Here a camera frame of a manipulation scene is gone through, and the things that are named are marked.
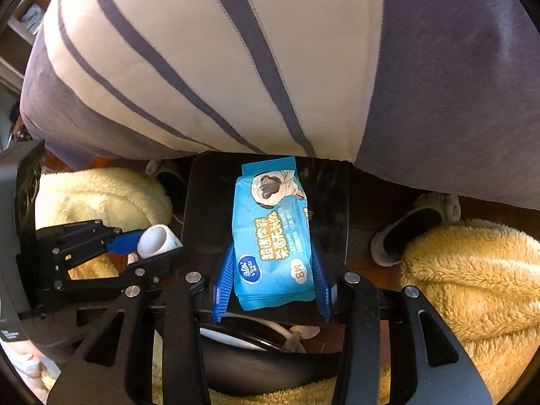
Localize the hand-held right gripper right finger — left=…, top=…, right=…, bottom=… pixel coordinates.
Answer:
left=310, top=240, right=494, bottom=405

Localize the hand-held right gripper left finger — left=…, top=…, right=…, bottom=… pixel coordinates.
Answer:
left=46, top=245, right=235, bottom=405

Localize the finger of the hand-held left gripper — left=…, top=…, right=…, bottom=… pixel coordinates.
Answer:
left=36, top=219, right=146, bottom=281
left=53, top=248, right=184, bottom=294

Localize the white tape roll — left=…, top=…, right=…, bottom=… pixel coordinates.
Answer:
left=138, top=224, right=183, bottom=259

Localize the blue wet wipes packet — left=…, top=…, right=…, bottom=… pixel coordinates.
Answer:
left=231, top=157, right=316, bottom=311

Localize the black trash bin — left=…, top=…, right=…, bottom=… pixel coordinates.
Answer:
left=181, top=152, right=353, bottom=389

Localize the person's left fleece leg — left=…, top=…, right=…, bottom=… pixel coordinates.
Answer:
left=36, top=168, right=173, bottom=405

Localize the person's fleece leg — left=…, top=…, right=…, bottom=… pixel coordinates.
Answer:
left=36, top=168, right=173, bottom=405
left=380, top=218, right=540, bottom=405

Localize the grey slipper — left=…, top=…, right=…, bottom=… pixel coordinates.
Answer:
left=370, top=192, right=461, bottom=267
left=145, top=160, right=186, bottom=216

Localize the person's right fleece leg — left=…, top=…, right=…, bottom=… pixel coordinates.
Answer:
left=380, top=218, right=540, bottom=405

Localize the open shelf with clothes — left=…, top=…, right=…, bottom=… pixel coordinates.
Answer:
left=0, top=0, right=57, bottom=102

